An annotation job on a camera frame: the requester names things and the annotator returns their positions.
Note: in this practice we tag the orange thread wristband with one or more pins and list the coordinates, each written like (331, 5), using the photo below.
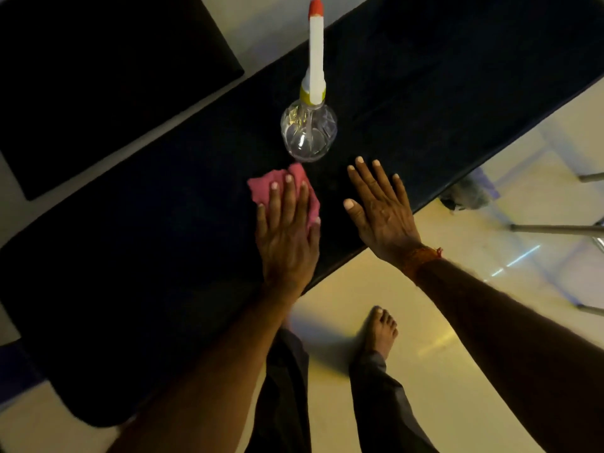
(420, 261)

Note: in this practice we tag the person's left hand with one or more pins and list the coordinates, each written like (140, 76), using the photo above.
(285, 250)

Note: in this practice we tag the clear spray bottle white nozzle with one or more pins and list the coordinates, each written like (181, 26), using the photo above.
(309, 132)

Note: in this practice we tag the person's left forearm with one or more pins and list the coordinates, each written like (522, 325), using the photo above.
(212, 382)

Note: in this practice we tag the person's dark trousers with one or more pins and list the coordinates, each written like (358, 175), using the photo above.
(382, 405)

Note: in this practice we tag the person's right forearm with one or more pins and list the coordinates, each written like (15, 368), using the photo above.
(519, 353)

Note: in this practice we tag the round metal stool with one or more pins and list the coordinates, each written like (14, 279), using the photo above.
(557, 229)

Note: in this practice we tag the black padded gym bench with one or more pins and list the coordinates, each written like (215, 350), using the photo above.
(141, 254)

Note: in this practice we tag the person's right foot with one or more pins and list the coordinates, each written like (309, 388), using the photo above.
(380, 332)

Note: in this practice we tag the black floor mat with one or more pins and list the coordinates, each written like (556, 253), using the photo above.
(94, 80)

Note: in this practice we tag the pink cleaning cloth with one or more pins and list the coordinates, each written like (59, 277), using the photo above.
(262, 188)

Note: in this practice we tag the person's right hand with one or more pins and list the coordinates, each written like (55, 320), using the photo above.
(387, 221)

